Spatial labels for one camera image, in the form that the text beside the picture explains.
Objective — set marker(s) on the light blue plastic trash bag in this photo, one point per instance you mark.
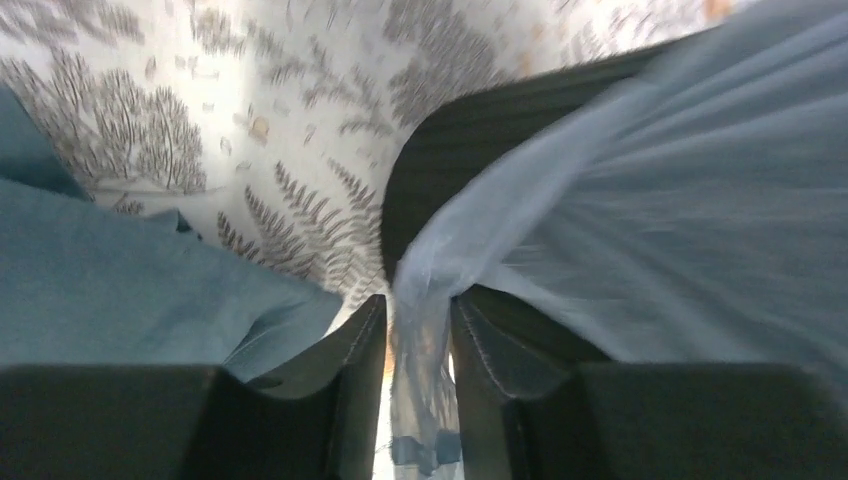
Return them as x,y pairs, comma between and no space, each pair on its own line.
695,213

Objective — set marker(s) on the black plastic trash bin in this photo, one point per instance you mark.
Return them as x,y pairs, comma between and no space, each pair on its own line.
462,137

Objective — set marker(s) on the grey blue crumpled cloth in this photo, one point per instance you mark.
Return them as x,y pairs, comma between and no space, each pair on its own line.
82,284

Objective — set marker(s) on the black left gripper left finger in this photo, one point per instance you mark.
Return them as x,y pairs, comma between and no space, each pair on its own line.
314,417

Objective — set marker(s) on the floral patterned table mat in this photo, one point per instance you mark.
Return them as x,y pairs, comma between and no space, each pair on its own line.
272,127

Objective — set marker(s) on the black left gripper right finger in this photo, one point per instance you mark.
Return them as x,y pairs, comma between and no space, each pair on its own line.
536,402

